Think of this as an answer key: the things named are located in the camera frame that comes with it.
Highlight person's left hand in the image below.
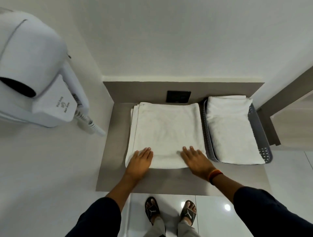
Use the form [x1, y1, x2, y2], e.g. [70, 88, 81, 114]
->
[124, 147, 154, 181]

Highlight person's right hand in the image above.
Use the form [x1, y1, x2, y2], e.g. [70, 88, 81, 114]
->
[180, 146, 217, 182]

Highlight large white towel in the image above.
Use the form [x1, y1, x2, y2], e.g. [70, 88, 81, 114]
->
[125, 102, 207, 169]

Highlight person's right forearm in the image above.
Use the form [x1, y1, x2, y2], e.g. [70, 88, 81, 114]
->
[212, 172, 245, 211]

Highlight person's left forearm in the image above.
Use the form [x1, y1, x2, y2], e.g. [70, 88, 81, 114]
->
[105, 173, 142, 213]

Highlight red orange thread wristband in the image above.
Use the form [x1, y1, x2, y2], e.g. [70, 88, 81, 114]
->
[208, 169, 224, 186]

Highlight small white folded towel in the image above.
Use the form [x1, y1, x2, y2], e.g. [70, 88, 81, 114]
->
[206, 95, 266, 165]

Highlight black sandal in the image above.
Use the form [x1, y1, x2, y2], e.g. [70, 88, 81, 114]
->
[179, 200, 197, 227]
[144, 196, 161, 226]

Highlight grey plastic basket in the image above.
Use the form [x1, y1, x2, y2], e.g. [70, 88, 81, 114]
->
[201, 98, 273, 165]

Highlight grey trousers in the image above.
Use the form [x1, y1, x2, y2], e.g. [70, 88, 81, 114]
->
[143, 216, 201, 237]

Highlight dark navy long-sleeve top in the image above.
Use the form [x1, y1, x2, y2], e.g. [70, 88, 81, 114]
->
[65, 187, 313, 237]

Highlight black wall socket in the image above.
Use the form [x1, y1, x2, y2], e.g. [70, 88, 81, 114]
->
[166, 91, 192, 104]

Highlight white coiled cord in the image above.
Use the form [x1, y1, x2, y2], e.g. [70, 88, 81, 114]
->
[74, 109, 107, 137]

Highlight white hair dryer wall holder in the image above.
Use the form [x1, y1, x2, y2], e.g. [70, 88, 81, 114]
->
[0, 61, 90, 129]

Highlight brown wooden door frame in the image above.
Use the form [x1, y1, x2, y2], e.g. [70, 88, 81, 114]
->
[255, 65, 313, 147]

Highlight white wall-mounted hair dryer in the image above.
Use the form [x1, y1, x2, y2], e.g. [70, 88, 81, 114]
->
[0, 9, 69, 98]

